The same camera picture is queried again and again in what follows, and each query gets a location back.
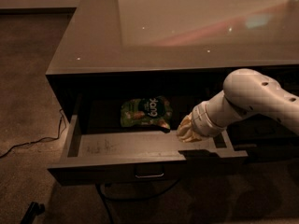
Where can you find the black object on floor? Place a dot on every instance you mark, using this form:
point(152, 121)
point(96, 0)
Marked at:
point(34, 209)

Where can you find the grey glossy top cabinet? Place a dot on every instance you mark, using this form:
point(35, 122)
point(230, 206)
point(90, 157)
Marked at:
point(180, 49)

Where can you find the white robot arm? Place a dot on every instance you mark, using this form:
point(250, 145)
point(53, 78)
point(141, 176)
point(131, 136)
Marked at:
point(223, 111)

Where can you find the green snack bag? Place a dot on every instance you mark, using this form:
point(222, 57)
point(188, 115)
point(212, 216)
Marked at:
point(147, 112)

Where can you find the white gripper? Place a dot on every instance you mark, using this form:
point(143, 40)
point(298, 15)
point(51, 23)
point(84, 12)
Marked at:
point(198, 122)

